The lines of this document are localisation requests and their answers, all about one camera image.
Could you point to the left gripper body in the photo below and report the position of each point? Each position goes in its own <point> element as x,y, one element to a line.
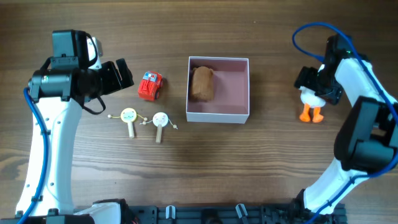
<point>107,79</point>

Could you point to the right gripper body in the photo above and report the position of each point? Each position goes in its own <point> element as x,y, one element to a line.
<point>306,78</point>

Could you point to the red toy fire truck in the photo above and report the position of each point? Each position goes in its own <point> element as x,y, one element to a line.
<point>150,85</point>

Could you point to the white plush duck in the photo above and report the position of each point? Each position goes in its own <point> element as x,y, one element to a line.
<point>312,106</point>

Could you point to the brown plush toy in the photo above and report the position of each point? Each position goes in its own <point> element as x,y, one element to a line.
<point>202,84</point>

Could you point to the pink cardboard box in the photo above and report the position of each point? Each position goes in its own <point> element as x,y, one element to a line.
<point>231,103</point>

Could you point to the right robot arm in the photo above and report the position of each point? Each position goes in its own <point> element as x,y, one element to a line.
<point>366,144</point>

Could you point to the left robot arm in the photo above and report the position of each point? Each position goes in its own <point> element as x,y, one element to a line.
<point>57,95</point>

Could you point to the yellow rattle drum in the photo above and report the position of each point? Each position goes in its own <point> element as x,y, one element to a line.
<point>128,116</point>

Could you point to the white rattle drum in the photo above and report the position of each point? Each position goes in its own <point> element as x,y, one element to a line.
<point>159,120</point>

